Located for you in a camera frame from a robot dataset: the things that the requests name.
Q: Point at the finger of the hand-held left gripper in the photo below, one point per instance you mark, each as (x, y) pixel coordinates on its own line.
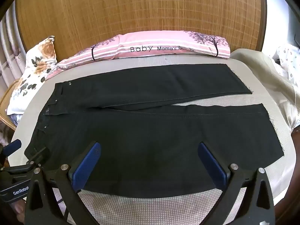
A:
(38, 155)
(13, 146)

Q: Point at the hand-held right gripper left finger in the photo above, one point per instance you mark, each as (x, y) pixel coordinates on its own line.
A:
(90, 159)

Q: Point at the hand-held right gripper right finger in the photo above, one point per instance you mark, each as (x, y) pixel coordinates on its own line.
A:
(209, 159)

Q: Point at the black pants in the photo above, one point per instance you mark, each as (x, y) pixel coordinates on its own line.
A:
(150, 133)

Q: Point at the person's left hand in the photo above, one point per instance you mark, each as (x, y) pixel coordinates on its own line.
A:
(17, 209)

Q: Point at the wicker chair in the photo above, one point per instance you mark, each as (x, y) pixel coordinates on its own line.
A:
(8, 93)

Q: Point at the white floral pillow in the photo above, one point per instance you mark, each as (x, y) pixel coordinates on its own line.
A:
(35, 70)

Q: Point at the pale pleated curtain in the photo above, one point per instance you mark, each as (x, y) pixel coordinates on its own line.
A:
(9, 46)

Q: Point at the beige blanket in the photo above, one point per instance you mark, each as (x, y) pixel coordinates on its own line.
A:
(264, 75)

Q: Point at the pink striped tree-print pillow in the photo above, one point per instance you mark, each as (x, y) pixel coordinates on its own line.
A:
(168, 43)
(82, 56)

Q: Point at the white spotted cloth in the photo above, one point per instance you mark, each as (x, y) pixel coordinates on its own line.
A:
(289, 61)

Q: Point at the bamboo woven headboard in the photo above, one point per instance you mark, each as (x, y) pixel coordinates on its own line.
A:
(129, 7)

